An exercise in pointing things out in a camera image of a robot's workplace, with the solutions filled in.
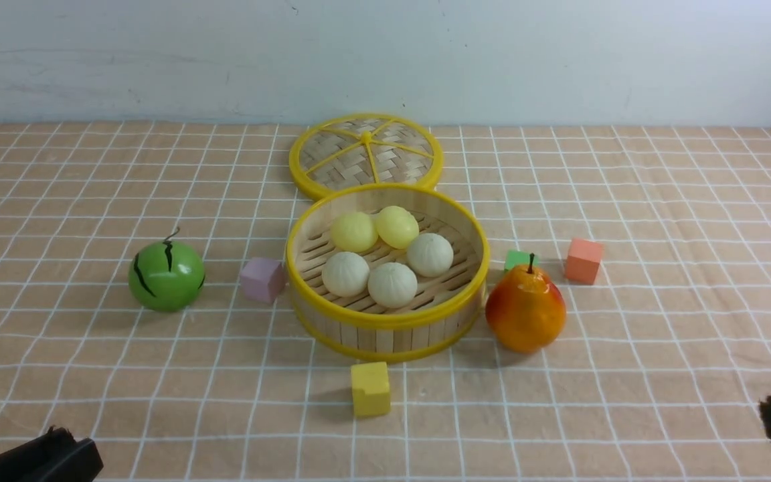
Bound yellow cube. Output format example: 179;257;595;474
351;361;392;418

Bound green cube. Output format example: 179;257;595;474
503;250;539;272

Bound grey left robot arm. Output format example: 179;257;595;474
0;426;104;481

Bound woven steamer lid yellow rim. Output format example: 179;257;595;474
288;112;444;200

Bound orange cube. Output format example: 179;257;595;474
564;238;604;286

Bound pink cube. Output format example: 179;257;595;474
240;258;286;305

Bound checkered peach tablecloth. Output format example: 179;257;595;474
0;121;771;481

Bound white bun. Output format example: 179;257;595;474
321;251;370;298
367;262;418;309
405;233;454;278

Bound green toy watermelon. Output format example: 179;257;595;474
128;228;205;313

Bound orange toy pear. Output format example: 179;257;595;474
485;253;567;355

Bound bamboo steamer tray yellow rim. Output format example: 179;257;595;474
285;184;490;363

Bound yellow bun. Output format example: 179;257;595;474
330;212;379;253
374;206;420;250

